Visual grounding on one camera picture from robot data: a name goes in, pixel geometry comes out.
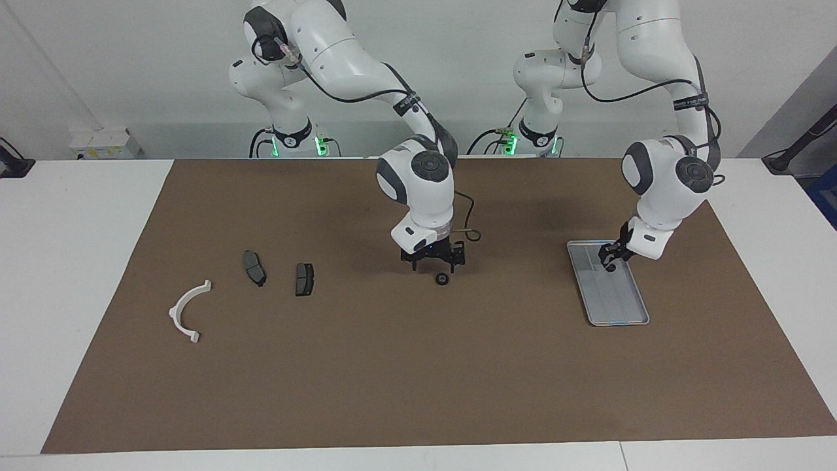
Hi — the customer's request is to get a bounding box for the black right base cable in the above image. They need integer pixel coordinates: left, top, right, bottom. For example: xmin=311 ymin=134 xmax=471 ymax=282
xmin=249 ymin=128 xmax=275 ymax=159

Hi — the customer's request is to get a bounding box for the brown table mat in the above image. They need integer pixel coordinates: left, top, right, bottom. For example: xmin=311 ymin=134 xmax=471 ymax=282
xmin=41 ymin=157 xmax=837 ymax=455

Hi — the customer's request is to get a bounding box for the white half-ring bracket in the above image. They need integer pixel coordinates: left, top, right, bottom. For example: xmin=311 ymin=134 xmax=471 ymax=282
xmin=169 ymin=280 xmax=213 ymax=344

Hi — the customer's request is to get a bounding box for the white background box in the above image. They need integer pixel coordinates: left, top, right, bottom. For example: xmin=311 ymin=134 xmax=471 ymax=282
xmin=69 ymin=128 xmax=146 ymax=161

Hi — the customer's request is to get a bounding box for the blue box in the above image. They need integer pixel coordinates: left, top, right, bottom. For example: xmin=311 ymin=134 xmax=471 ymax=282
xmin=804 ymin=164 xmax=837 ymax=231

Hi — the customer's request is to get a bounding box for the black table clamp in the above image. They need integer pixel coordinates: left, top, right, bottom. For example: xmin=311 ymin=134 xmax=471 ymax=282
xmin=0 ymin=137 xmax=35 ymax=179

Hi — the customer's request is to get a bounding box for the silver metal tray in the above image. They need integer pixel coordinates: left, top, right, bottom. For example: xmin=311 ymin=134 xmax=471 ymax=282
xmin=566 ymin=240 xmax=651 ymax=326

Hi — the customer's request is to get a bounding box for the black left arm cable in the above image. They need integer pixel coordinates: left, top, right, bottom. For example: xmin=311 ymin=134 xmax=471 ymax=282
xmin=579 ymin=26 xmax=723 ymax=187

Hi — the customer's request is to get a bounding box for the black left base cable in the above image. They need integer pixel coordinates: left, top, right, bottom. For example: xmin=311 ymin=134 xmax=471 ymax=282
xmin=466 ymin=98 xmax=529 ymax=156

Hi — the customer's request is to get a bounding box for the black angled stand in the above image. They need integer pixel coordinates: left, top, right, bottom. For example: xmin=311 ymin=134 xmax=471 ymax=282
xmin=762 ymin=103 xmax=837 ymax=175

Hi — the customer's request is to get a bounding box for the dark curved brake pad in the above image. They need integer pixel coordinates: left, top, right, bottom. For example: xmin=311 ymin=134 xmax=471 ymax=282
xmin=243 ymin=251 xmax=267 ymax=288

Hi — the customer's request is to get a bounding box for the black base cable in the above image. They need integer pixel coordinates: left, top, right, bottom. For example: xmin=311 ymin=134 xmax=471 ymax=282
xmin=249 ymin=128 xmax=275 ymax=159
xmin=466 ymin=98 xmax=529 ymax=156

